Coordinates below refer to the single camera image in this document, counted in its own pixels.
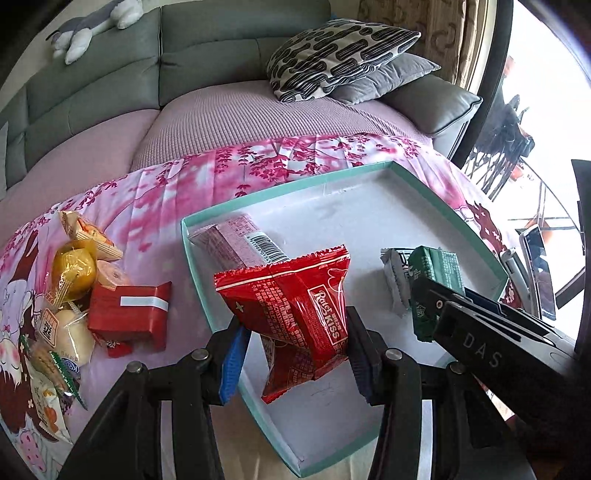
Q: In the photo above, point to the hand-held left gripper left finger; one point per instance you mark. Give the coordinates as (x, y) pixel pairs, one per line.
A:
(231, 364)

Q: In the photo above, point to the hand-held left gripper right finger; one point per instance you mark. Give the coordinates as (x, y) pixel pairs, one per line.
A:
(362, 369)

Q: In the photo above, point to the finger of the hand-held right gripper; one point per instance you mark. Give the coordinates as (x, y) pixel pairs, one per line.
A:
(429, 300)
(508, 312)

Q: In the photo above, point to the dark green snack packet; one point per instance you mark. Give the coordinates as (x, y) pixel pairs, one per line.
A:
(438, 265)

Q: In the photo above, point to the teal cardboard box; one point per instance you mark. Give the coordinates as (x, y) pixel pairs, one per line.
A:
(360, 217)

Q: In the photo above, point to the red box with white stripe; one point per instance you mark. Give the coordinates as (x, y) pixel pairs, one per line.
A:
(129, 318)

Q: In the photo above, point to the small red snack packet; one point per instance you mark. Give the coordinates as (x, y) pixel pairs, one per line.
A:
(117, 348)

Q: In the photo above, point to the pale yellow pudding cup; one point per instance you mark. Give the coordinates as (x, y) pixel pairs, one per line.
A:
(74, 339)

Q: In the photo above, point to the orange jelly packet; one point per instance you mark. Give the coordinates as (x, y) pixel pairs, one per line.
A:
(74, 270)

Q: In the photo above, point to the green edged cracker packet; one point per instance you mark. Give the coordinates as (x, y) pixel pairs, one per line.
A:
(46, 364)

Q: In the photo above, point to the orange white snack packet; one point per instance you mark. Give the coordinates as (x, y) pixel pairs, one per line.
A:
(92, 235)

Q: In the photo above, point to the white green snack packet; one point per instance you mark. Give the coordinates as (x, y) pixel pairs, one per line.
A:
(395, 277)

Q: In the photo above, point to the smartphone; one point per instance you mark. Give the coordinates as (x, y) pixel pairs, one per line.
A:
(538, 267)

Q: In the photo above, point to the pink snack box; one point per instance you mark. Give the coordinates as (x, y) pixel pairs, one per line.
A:
(231, 242)

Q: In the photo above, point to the peach snack packet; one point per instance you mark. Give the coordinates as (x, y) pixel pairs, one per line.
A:
(111, 274)

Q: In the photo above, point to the pink floral tablecloth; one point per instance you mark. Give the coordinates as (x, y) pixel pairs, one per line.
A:
(152, 221)

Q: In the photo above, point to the black folding rack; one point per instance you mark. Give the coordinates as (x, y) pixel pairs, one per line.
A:
(503, 134)

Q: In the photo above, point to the snack packet with orange print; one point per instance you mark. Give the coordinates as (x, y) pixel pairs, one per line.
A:
(48, 408)

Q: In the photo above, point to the grey pillow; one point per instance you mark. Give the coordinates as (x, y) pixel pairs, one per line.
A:
(383, 78)

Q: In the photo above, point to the pink sofa cover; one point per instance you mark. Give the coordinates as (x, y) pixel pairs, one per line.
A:
(254, 120)

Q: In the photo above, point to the black white patterned pillow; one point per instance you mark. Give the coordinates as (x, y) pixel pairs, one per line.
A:
(332, 55)

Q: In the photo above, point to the beige patterned curtain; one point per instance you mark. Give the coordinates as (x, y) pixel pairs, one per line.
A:
(443, 32)

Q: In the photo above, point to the light grey cushion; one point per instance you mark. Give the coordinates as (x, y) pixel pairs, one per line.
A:
(2, 161)

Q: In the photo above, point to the grey sofa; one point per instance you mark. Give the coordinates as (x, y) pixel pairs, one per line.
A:
(207, 50)

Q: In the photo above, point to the grey white plush toy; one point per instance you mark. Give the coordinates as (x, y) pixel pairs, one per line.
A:
(92, 21)

